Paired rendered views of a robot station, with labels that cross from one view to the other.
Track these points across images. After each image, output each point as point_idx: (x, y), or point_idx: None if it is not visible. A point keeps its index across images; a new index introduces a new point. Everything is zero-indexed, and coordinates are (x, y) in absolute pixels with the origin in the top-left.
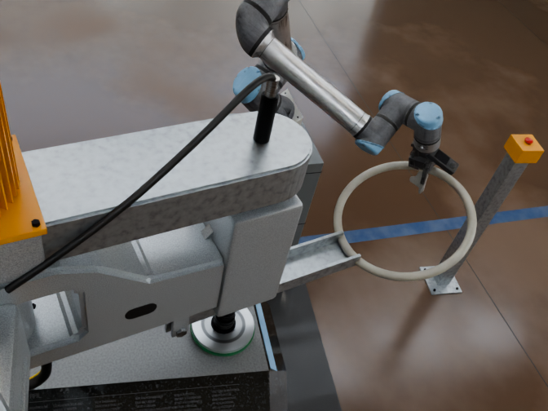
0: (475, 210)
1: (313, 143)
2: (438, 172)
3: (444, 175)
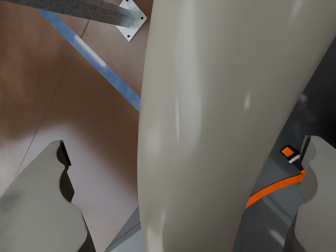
0: (55, 6)
1: (130, 238)
2: (242, 187)
3: (307, 58)
